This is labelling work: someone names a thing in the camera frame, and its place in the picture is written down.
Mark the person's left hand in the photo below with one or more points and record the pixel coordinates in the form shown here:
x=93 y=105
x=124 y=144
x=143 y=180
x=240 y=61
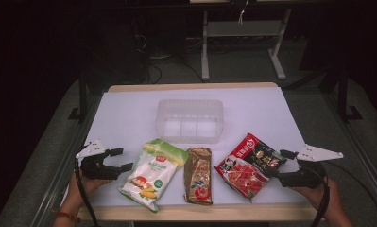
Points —
x=79 y=189

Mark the white and green food packet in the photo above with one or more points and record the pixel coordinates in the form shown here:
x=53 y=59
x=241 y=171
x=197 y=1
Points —
x=151 y=173

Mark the black metal stand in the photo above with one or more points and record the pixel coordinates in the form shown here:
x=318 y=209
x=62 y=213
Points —
x=82 y=101
x=345 y=101

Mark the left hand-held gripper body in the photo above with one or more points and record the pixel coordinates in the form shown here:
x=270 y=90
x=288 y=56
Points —
x=94 y=170

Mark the white metal desk frame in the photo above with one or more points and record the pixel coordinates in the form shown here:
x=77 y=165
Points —
x=243 y=29

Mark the clear plastic container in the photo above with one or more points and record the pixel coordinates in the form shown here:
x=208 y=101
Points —
x=189 y=121

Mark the red and black food packet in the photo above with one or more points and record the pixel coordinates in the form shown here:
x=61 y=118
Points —
x=247 y=170

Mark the person's right hand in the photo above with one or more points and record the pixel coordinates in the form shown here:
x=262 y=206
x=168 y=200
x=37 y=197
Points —
x=323 y=197

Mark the golden brown food packet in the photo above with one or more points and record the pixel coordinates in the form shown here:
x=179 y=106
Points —
x=198 y=176

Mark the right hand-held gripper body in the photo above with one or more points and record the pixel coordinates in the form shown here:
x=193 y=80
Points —
x=302 y=179

